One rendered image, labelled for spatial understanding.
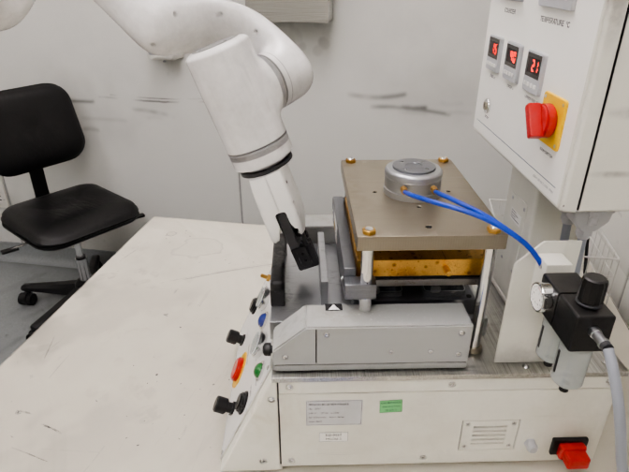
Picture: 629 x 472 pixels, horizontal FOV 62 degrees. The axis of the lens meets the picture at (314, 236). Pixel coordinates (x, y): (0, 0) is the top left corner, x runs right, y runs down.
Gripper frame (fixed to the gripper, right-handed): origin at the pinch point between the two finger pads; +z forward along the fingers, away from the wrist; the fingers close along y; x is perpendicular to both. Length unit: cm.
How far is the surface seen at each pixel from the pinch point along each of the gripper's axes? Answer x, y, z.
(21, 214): -123, -125, 10
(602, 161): 36.2, 16.3, -8.2
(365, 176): 12.1, -6.0, -6.2
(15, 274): -170, -161, 46
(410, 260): 14.2, 10.2, 0.1
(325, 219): 3.1, -14.0, 2.2
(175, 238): -41, -55, 13
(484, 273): 22.3, 13.1, 3.4
